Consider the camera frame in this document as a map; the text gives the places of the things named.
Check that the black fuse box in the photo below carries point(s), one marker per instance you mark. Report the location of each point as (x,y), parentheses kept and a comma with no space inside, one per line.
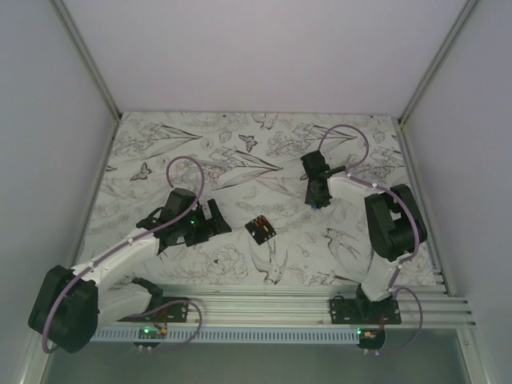
(260,229)

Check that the left controller board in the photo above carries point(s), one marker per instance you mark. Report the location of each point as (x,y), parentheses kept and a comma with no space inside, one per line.
(149,338)

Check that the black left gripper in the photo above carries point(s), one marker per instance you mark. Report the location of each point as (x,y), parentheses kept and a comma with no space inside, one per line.
(214,225)

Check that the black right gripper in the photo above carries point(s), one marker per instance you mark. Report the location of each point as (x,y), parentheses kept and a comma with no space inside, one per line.
(310,200)

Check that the controller board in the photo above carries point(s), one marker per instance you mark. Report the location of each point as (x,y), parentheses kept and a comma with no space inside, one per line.
(149,338)
(371,340)

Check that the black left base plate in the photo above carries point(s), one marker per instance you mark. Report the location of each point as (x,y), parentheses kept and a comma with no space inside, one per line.
(174,310)

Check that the right controller board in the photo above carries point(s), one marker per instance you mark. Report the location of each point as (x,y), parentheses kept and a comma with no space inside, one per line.
(371,340)

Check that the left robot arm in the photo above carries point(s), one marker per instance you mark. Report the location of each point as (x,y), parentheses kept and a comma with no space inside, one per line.
(73,303)

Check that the black handled screwdriver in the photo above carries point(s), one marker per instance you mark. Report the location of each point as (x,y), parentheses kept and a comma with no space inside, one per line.
(337,170)

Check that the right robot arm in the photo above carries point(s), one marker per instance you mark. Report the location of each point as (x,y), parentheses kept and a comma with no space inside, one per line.
(395,225)

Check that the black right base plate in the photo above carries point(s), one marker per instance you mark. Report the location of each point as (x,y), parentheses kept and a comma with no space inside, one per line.
(355,311)

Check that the slotted cable duct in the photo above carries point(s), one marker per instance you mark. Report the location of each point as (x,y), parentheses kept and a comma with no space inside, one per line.
(240,335)

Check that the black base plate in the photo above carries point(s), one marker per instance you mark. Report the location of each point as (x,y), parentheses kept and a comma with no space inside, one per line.
(355,311)
(174,310)

